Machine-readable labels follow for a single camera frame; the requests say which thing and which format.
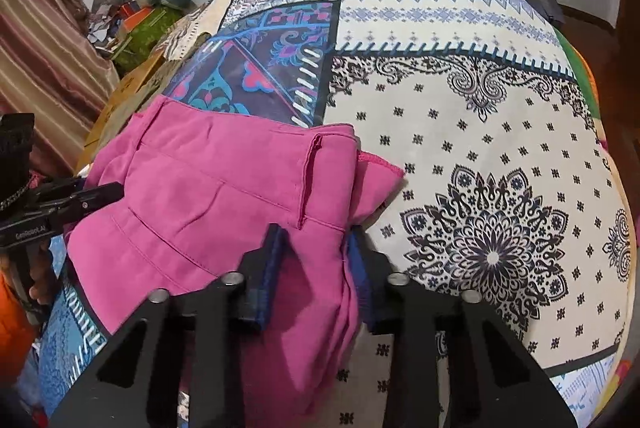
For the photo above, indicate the patchwork printed bed sheet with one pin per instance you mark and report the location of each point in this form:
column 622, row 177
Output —
column 475, row 133

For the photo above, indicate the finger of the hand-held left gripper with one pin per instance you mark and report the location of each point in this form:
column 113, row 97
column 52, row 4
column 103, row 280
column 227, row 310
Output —
column 95, row 199

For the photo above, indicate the pile of papers and boxes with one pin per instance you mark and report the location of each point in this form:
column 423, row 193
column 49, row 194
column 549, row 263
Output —
column 112, row 18

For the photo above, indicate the pink pants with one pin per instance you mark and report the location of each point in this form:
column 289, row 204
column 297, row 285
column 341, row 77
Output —
column 200, row 188

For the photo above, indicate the striped blanket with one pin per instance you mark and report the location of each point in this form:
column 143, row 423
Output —
column 187, row 33

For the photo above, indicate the person's left hand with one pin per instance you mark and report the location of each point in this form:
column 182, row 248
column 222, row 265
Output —
column 41, row 278

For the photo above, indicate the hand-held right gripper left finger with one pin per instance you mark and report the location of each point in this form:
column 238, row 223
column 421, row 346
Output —
column 272, row 268

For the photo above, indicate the brown striped curtain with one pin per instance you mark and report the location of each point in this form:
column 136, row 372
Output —
column 40, row 58

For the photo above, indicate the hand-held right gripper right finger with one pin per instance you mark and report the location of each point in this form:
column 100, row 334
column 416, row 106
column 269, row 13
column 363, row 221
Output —
column 357, row 278

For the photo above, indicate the green and orange cloth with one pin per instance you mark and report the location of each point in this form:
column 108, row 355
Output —
column 585, row 83

